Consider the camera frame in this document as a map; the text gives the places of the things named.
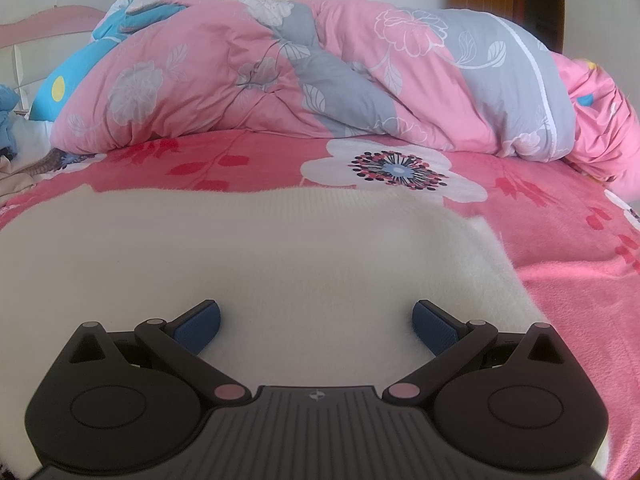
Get brown patterned cloth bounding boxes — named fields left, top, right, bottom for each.
left=22, top=147, right=96, bottom=178

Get blue quilt with yellow dots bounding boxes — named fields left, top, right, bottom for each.
left=29, top=0, right=188, bottom=123

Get pink floral bed blanket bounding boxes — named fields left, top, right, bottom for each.
left=0, top=130, right=640, bottom=480

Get light blue folded garment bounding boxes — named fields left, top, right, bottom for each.
left=0, top=85, right=23, bottom=153

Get white cloth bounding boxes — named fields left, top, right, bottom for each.
left=10, top=119, right=58, bottom=166

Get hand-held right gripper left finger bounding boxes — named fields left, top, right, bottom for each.
left=60, top=299, right=253, bottom=403

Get white fluffy sweater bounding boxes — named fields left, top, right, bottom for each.
left=0, top=185, right=608, bottom=476

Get cream folded garments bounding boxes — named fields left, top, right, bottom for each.
left=0, top=152, right=51, bottom=206

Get pink grey floral quilt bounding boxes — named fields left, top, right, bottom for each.
left=50, top=0, right=578, bottom=163

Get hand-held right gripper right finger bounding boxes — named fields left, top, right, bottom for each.
left=381, top=299, right=568, bottom=403

